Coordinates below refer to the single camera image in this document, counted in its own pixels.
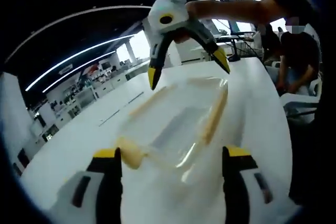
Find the white chair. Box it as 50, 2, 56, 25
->
270, 66, 323, 125

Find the ceiling light strip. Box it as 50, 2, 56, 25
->
43, 50, 118, 93
25, 34, 135, 91

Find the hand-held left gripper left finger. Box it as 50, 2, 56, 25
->
48, 147, 123, 224

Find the black tripod stand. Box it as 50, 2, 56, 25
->
227, 20, 264, 62

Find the clear plastic container lid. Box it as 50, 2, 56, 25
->
114, 76, 229, 183

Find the row of white office desks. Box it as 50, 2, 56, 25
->
26, 58, 150, 143

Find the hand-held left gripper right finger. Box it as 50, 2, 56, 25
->
222, 145, 301, 224

